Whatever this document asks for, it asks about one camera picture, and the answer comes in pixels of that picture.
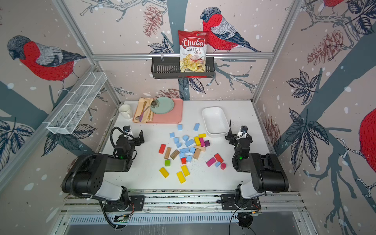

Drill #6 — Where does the yellow block front middle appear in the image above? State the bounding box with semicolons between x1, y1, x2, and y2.
176;171;186;184

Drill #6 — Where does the yellow block front left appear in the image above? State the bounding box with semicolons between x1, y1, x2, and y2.
159;167;169;178

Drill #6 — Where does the small yellow block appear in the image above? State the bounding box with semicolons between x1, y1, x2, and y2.
198;133;207;138

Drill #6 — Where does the natural wood block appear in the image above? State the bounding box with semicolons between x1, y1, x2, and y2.
193;148;201;160

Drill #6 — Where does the red rectangular block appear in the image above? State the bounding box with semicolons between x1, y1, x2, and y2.
159;144;166;154

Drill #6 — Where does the yellow block front right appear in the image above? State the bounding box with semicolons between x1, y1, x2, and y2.
181;165;190;177

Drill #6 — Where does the Chuba cassava chips bag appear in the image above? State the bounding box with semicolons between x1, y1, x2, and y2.
178;30;209;72

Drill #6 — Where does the black wire wall basket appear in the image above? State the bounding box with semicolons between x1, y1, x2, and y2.
151;56;215;79

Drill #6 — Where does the brown wood block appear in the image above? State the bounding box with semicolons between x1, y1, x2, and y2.
169;150;180;160

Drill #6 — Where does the red block right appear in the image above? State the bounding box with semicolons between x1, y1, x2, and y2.
214;154;223;163

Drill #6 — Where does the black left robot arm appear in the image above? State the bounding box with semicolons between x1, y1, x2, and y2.
61;125;145;212

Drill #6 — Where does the magenta rectangular block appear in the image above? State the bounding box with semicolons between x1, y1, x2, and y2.
206;157;217;167

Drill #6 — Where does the blue rectangular block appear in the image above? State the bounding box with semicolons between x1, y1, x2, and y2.
193;123;200;132

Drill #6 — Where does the yellow striped block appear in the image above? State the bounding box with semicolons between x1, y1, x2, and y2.
194;137;201;146

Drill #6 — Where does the white ceramic mug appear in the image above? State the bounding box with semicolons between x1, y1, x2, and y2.
118;104;133;120

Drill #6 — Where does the white wire wall shelf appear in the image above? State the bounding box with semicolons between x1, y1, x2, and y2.
47;71;107;134

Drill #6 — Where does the green floral plate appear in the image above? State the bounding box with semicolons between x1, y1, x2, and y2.
151;97;175;115

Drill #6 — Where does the white rectangular plastic bin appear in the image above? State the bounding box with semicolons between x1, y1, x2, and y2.
202;107;230;138

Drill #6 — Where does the aluminium mounting rail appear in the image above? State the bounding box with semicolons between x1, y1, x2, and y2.
61;190;306;214

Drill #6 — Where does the tan wood block left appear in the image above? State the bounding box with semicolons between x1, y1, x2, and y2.
164;147;171;160

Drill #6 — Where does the purple handled spoon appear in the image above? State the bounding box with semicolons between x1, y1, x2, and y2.
139;101;147;123

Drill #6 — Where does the pink plastic tray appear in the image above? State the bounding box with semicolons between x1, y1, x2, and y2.
149;99;183;124

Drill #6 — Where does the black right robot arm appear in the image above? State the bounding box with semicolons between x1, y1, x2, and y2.
218;125;289;212

